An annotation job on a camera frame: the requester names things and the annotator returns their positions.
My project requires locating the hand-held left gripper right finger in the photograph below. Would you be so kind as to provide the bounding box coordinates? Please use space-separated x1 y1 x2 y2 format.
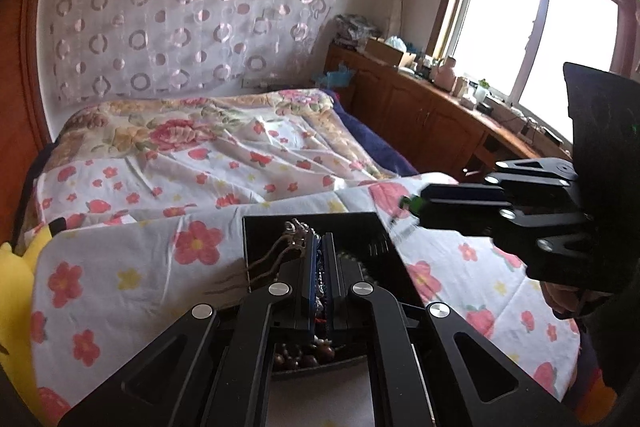
322 232 583 427

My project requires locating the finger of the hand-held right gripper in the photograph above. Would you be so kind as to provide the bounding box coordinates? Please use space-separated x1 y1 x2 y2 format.
419 158 582 208
417 207 597 281

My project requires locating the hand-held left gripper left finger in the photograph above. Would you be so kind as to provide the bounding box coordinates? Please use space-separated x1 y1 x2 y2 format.
57 232 323 427

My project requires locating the black jewelry box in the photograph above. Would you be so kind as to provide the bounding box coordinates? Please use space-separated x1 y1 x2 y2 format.
242 212 426 380

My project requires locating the brown wooden bead bracelet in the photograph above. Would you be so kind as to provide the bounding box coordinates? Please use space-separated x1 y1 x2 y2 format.
272 339 341 370

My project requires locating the person's right hand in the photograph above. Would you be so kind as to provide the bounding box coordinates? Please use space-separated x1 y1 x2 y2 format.
541 279 596 321

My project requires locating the pink window curtain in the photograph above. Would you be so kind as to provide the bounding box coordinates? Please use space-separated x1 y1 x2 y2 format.
612 0 640 80

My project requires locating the pink white jar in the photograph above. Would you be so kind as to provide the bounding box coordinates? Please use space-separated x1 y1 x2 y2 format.
435 56 458 90

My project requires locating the wooden cabinet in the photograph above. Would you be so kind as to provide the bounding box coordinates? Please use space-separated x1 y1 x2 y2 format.
325 44 571 182

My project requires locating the dark blue blanket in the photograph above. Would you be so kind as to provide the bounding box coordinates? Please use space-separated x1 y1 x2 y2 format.
320 89 418 180

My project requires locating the window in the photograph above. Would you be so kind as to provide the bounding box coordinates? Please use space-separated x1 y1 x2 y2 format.
430 0 640 142

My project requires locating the cardboard box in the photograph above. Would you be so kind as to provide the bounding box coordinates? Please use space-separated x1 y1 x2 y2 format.
365 38 406 68

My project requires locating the blue plastic bag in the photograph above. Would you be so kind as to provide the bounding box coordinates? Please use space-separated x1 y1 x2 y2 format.
315 63 356 90

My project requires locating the pink floral quilt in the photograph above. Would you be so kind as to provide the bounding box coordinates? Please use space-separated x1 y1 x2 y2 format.
55 88 341 158

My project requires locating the patterned bag pile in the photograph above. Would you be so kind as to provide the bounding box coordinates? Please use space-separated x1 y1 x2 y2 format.
334 14 381 50

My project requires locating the circle print lace curtain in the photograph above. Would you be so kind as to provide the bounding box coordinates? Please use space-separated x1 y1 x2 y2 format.
37 0 346 110

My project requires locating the yellow plush toy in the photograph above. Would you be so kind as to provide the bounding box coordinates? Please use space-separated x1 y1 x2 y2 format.
0 219 66 423

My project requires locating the wooden headboard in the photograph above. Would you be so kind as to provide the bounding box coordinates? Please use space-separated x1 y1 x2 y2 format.
0 0 61 248

